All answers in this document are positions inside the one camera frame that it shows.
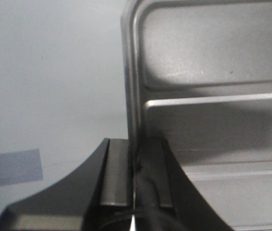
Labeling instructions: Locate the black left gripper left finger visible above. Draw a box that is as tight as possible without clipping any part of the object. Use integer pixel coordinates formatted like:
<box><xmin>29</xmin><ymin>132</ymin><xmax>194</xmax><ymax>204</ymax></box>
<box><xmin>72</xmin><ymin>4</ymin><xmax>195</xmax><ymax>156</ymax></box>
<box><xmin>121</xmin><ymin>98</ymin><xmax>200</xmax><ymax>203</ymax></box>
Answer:
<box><xmin>0</xmin><ymin>139</ymin><xmax>132</xmax><ymax>231</ymax></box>

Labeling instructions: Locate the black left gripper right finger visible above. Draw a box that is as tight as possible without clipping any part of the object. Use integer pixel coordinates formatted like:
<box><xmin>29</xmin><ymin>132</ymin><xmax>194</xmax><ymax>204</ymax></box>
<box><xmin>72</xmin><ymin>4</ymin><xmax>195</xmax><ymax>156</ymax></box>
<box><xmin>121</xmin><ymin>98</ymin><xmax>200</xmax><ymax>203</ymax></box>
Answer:
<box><xmin>135</xmin><ymin>139</ymin><xmax>232</xmax><ymax>231</ymax></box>

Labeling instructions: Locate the ribbed silver metal tray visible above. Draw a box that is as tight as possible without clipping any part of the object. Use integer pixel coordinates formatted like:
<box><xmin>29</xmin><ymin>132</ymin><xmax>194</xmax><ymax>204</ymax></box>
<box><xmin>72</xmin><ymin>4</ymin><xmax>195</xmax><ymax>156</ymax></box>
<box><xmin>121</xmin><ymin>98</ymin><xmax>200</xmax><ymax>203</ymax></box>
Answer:
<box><xmin>121</xmin><ymin>0</ymin><xmax>272</xmax><ymax>231</ymax></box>

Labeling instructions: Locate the blue tape strip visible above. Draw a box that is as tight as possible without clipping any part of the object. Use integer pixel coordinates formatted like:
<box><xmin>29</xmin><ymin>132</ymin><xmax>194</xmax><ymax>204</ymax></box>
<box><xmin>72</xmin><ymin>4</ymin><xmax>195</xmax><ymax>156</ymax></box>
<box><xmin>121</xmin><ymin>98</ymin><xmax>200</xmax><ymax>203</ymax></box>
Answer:
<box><xmin>0</xmin><ymin>149</ymin><xmax>43</xmax><ymax>186</ymax></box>

